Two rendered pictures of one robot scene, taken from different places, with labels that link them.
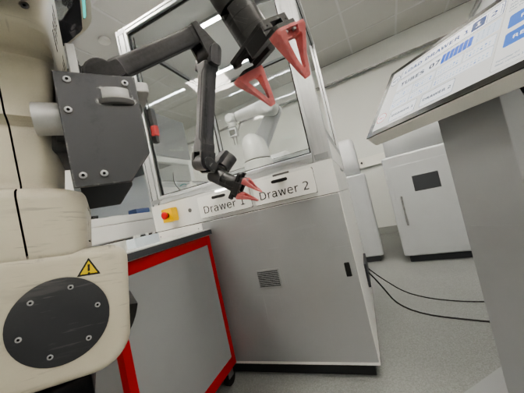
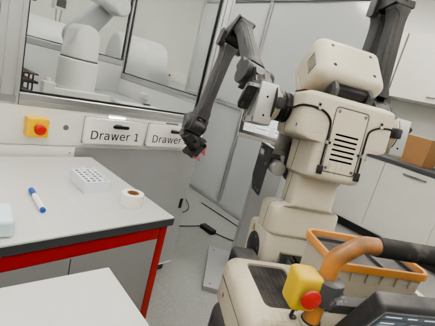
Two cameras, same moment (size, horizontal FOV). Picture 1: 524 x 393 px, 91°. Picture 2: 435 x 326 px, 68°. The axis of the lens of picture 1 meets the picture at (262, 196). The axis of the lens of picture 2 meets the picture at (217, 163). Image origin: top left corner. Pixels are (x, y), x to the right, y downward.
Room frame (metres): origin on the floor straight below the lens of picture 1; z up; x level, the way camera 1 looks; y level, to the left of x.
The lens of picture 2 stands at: (0.36, 1.37, 1.19)
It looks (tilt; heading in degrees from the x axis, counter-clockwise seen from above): 13 degrees down; 289
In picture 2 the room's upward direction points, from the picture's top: 15 degrees clockwise
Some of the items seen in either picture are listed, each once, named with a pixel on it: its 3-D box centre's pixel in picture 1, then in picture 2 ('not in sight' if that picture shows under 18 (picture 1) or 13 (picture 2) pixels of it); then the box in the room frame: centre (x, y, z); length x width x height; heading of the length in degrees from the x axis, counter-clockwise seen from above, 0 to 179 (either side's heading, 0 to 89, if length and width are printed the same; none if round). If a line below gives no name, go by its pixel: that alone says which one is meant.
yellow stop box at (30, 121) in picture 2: (169, 214); (36, 127); (1.37, 0.51, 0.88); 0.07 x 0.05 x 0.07; 69
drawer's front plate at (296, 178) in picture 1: (282, 187); (170, 136); (1.16, -0.10, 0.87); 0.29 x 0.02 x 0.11; 69
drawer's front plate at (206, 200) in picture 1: (223, 202); (115, 132); (1.27, 0.19, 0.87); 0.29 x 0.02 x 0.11; 69
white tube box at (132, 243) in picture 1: (140, 241); (89, 180); (1.07, 0.54, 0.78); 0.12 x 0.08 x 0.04; 157
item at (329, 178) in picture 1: (264, 196); (78, 108); (1.71, -0.02, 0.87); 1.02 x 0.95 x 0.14; 69
